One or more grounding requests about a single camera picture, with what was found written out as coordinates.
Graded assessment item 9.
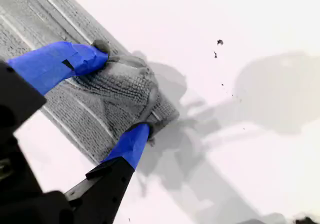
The grey white-striped towel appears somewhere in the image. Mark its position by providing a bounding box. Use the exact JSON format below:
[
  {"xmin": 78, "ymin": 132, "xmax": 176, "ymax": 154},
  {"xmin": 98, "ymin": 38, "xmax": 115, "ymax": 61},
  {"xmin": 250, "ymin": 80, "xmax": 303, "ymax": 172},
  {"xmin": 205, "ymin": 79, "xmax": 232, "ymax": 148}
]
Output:
[{"xmin": 0, "ymin": 0, "xmax": 181, "ymax": 166}]

